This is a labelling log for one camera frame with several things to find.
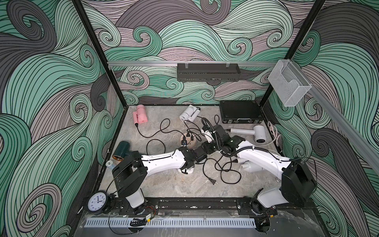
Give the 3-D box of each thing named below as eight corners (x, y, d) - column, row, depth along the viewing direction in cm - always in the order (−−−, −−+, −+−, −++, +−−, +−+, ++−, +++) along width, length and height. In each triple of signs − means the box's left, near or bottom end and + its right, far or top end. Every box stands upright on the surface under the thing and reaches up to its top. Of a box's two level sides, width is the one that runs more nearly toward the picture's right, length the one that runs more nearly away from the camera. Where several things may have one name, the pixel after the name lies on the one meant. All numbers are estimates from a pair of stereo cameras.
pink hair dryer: (135, 124, 109) (133, 121, 106) (133, 110, 119) (131, 106, 116) (148, 121, 111) (147, 117, 108) (145, 107, 121) (144, 103, 118)
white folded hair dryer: (180, 119, 112) (179, 115, 108) (190, 107, 121) (190, 103, 117) (191, 125, 109) (191, 121, 105) (200, 112, 117) (201, 108, 113)
